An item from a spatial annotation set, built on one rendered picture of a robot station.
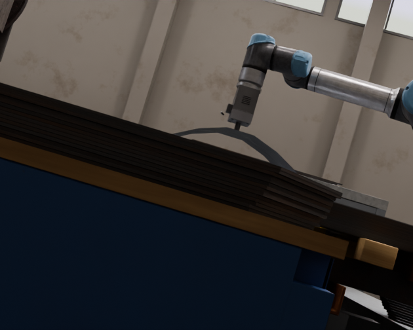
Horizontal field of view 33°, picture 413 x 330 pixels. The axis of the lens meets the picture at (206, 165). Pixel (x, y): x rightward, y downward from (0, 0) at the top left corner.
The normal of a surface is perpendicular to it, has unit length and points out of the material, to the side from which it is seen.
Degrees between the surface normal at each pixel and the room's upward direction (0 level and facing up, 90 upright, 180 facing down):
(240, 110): 90
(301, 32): 90
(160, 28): 90
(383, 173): 90
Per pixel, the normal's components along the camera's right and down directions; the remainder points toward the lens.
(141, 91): -0.08, -0.10
